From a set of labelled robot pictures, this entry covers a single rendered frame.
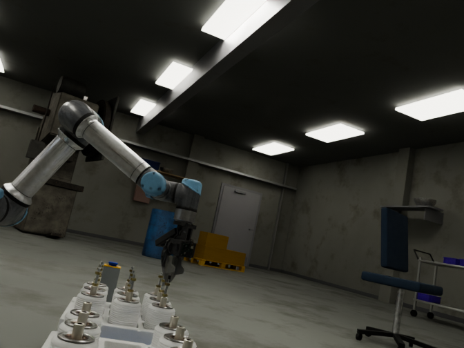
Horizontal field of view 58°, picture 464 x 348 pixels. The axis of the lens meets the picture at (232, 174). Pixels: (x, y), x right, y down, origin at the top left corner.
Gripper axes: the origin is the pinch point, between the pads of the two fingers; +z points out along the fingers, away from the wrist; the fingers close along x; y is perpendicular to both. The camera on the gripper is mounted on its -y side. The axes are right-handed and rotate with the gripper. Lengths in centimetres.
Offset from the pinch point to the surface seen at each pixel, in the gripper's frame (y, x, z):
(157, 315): 3.6, -3.7, 12.2
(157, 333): 25.9, -20.5, 11.4
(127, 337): 2.1, -12.3, 19.6
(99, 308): -7.1, -19.0, 13.1
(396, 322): -11, 237, 16
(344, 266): -381, 842, -20
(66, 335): 32, -50, 9
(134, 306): -0.7, -10.2, 10.5
